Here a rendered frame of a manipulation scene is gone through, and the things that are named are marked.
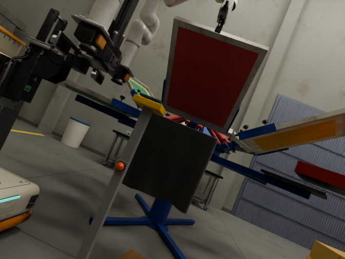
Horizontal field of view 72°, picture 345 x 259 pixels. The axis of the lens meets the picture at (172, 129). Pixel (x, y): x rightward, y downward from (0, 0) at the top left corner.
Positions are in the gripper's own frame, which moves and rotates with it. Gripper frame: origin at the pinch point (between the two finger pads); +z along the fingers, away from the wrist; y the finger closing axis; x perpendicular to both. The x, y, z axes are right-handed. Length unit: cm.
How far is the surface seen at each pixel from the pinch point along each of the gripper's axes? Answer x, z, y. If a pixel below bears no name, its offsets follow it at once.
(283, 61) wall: 116, -364, -374
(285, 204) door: 236, -61, -468
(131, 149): -11, 77, -6
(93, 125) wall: -253, -42, -448
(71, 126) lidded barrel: -267, -5, -391
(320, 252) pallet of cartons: 242, 31, -314
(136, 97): -17, 58, 4
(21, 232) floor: -62, 136, -64
